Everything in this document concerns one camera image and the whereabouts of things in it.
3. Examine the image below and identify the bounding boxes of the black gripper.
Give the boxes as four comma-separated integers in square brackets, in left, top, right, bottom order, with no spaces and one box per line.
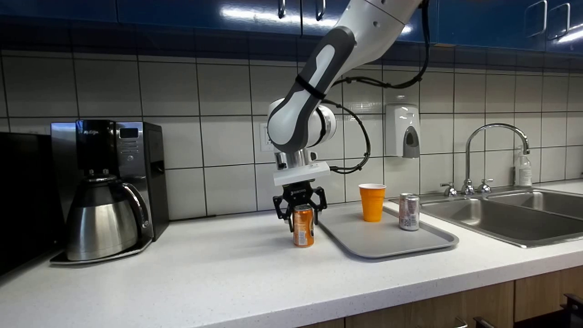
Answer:
[271,181,330,232]

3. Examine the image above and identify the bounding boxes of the orange fanta can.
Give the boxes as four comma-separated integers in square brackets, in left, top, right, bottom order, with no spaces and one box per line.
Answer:
[292,205,317,250]

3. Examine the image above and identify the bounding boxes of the silver coke can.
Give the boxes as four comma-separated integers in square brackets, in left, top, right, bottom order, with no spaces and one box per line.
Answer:
[397,192,423,234]

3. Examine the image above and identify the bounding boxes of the grey metal tray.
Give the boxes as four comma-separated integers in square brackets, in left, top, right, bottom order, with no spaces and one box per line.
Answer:
[315,201,461,263]

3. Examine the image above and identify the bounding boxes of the orange paper cup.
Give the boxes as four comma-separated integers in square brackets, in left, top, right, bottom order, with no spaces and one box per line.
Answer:
[357,183,388,225]

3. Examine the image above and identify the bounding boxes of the black coffee maker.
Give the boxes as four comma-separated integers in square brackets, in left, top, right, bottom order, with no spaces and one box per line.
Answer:
[49,119,169,269]

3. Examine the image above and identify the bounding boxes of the chrome gooseneck faucet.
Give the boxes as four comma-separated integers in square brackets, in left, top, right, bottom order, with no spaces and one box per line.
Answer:
[463,123,532,196]

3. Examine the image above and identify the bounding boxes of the steel coffee carafe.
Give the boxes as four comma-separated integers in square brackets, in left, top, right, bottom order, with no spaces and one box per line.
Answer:
[64,178,153,263]

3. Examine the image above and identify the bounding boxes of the stainless steel double sink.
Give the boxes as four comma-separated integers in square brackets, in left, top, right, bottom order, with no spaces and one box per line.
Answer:
[394,189,583,250]

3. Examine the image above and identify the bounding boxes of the clear soap bottle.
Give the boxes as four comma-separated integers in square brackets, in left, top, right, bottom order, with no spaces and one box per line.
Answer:
[512,150,534,190]

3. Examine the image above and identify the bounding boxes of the blue upper cabinets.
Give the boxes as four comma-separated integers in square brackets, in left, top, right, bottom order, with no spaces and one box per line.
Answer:
[0,0,583,57]

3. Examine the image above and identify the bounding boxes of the wooden base cabinet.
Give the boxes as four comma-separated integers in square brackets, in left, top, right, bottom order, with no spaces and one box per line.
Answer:
[302,265,583,328]

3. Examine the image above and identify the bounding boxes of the black microwave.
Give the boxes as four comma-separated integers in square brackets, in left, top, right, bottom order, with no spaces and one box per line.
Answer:
[0,132,66,276]

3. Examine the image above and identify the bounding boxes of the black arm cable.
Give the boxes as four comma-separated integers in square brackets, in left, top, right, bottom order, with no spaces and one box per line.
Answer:
[315,0,434,178]

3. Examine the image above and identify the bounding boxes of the white wall soap dispenser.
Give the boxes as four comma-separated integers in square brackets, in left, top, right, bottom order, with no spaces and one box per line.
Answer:
[384,105,423,161]

